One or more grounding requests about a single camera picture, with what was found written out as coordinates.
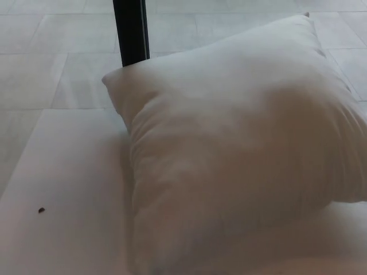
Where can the black metal post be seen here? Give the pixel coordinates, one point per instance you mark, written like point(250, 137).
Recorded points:
point(130, 31)

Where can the white square pillow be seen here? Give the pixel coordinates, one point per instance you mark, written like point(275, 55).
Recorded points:
point(229, 137)

